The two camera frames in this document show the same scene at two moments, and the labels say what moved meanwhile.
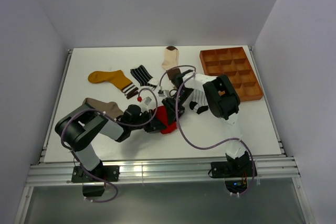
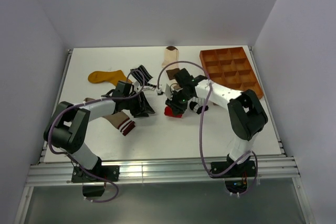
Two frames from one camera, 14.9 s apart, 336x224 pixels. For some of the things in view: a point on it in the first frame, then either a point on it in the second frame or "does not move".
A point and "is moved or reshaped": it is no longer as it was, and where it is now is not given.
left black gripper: [155, 125] -> [143, 108]
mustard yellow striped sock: [118, 78] does not move
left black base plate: [108, 173] does not move
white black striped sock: [199, 103] does not move
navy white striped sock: [143, 77] does not move
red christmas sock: [160, 114] is moved or reshaped
